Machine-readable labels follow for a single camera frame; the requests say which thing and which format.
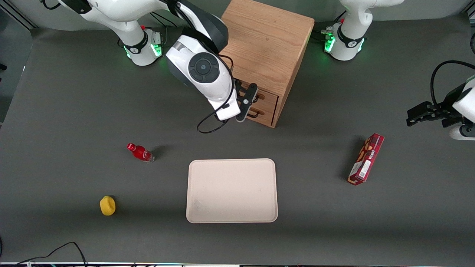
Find red snack box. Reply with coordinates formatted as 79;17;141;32
347;133;385;185

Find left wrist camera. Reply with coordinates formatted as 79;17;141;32
450;123;475;141

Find wooden drawer front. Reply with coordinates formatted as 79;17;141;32
246;106;277;126
236;79;279;112

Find beige rectangular tray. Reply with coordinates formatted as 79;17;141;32
186;158;278;224

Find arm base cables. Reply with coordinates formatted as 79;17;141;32
150;11;168;48
311;10;346;42

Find black floor cable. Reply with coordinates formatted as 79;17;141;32
0;242;88;267

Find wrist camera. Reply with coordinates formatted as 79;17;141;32
450;123;475;141
214;97;240;122

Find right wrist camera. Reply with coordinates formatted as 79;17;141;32
214;97;240;122

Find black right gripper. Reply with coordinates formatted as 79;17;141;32
236;83;259;123

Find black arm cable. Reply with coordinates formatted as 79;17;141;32
430;60;475;108
196;55;238;134

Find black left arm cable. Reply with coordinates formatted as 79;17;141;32
430;60;475;108

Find wooden drawer cabinet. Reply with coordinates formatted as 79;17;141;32
219;0;315;128

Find red plastic bottle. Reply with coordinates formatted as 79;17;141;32
127;143;155;163

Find yellow lemon toy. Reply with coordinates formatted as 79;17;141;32
100;196;116;216

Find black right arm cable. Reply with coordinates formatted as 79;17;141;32
196;55;238;134

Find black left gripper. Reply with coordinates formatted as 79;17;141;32
407;97;465;128

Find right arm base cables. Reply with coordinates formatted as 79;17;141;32
150;11;168;48

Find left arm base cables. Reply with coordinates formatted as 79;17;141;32
311;10;346;42

